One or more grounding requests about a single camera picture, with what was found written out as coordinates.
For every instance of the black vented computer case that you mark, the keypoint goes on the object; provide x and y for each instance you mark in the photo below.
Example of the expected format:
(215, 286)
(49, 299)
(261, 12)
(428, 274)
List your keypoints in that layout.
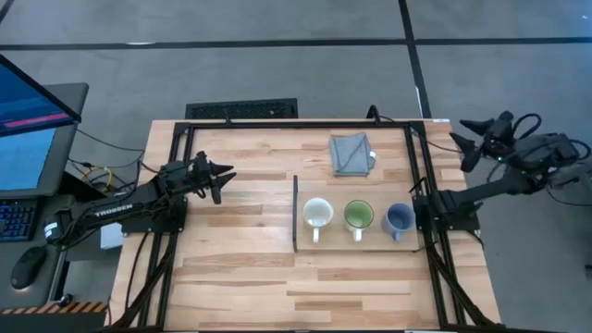
(240, 109)

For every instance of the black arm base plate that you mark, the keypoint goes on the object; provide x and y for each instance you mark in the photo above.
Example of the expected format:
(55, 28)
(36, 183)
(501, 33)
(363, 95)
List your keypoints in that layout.
(152, 223)
(455, 222)

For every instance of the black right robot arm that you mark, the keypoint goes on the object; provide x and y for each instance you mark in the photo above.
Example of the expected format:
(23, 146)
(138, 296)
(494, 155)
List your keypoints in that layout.
(490, 192)

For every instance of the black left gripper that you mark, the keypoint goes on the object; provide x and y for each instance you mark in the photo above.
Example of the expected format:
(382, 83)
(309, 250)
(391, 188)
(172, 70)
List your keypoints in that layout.
(203, 168)

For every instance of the small white box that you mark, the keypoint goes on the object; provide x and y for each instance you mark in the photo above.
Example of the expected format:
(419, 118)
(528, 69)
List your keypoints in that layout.
(111, 237)

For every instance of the orange black hazard strip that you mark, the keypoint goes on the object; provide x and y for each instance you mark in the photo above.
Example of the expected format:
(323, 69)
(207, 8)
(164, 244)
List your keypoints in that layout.
(55, 308)

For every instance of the tilted computer monitor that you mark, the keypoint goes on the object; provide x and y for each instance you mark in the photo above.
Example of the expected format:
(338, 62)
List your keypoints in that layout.
(28, 99)

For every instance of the blue-grey mug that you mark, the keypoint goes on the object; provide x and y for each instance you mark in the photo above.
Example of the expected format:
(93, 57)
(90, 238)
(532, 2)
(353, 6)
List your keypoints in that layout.
(398, 218)

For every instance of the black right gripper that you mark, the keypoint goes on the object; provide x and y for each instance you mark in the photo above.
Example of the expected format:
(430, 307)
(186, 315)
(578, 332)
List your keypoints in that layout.
(501, 136)

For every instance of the folded grey cloth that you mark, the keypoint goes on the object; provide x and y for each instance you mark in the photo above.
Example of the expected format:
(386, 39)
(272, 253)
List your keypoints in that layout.
(351, 155)

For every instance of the grey side desk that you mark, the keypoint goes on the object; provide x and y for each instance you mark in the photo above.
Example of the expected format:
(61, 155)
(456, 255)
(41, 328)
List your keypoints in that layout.
(51, 259)

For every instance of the mug with green inside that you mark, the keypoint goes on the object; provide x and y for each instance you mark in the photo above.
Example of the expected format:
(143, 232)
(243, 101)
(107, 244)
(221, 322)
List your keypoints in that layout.
(358, 214)

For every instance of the black computer mouse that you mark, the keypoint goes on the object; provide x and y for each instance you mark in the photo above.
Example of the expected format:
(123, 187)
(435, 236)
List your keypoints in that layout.
(27, 268)

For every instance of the cream yellow mug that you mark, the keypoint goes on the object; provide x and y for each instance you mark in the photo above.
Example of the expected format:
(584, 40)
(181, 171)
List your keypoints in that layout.
(317, 213)

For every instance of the wooden shelf board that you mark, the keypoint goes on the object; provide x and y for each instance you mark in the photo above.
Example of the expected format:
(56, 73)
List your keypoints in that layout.
(337, 245)

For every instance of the grey-framed computer screen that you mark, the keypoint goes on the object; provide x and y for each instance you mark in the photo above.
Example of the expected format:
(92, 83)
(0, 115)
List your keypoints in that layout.
(28, 159)

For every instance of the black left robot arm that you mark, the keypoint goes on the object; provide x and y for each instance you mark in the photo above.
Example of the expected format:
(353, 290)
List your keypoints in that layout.
(115, 210)

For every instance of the backlit black keyboard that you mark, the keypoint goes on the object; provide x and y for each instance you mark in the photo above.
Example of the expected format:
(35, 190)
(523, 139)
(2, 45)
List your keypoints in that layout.
(16, 219)

